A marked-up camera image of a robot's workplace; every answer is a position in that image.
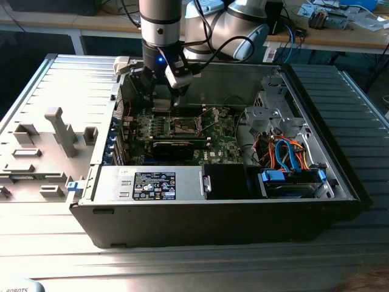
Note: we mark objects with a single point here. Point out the silver power supply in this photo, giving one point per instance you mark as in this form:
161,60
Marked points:
109,182

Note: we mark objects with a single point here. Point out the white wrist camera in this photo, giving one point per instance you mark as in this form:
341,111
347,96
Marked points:
179,77

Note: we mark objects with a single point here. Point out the CPU socket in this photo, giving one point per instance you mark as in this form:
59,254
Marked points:
183,126

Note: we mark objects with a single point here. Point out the black RAM slot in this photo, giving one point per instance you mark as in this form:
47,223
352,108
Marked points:
191,114
191,108

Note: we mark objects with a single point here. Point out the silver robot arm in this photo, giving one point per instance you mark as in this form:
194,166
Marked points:
161,27

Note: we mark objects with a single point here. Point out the beige case latch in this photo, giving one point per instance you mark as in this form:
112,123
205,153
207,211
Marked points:
121,64

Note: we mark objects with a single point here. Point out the blue card retainer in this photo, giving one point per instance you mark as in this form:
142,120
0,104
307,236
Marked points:
114,126

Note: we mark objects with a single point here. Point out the dark heatsink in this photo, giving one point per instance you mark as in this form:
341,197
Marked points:
317,19

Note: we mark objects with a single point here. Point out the black PC case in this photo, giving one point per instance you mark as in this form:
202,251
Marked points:
197,225

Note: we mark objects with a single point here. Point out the blue box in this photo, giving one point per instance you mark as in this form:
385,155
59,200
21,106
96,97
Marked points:
358,3

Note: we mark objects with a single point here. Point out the grey parts rack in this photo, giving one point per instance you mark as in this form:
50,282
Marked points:
64,134

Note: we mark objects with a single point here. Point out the small CPU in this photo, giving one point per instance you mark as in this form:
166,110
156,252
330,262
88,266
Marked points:
161,105

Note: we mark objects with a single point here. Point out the black graphics card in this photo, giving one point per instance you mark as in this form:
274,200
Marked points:
173,150

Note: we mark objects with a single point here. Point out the blue plastic clip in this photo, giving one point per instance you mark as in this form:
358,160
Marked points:
72,186

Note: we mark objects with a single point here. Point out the grey metal drive box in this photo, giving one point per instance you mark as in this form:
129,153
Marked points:
337,21

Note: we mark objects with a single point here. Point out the hard disk in blue carrier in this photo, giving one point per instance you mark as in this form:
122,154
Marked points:
273,176

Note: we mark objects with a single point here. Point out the wooden desk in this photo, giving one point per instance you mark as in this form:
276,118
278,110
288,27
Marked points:
60,22
334,38

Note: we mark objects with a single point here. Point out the green motherboard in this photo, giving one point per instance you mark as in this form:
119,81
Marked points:
222,146

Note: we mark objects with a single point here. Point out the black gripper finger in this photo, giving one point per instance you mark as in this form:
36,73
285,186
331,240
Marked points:
141,85
178,95

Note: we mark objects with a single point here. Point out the black monitor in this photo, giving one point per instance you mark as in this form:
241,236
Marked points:
54,6

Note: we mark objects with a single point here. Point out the white barcode tag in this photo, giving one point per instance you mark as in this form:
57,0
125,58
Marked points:
270,54

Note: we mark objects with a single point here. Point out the metal drive cage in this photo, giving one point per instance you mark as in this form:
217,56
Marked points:
264,115

